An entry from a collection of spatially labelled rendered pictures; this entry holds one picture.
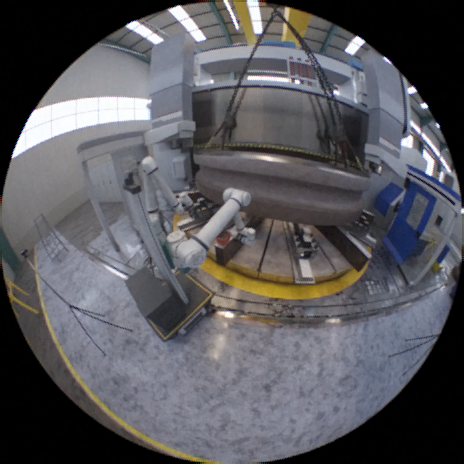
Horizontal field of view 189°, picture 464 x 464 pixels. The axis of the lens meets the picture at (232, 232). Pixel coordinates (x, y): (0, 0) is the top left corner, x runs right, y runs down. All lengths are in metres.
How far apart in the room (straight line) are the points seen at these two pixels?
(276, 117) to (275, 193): 3.47
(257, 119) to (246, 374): 5.91
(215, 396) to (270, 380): 0.67
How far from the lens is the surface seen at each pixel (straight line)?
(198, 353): 2.01
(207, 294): 1.88
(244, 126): 5.14
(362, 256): 2.79
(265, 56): 7.72
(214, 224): 1.01
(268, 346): 2.02
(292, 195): 2.18
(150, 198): 1.54
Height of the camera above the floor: 1.96
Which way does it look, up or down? 37 degrees down
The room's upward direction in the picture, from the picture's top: 1 degrees counter-clockwise
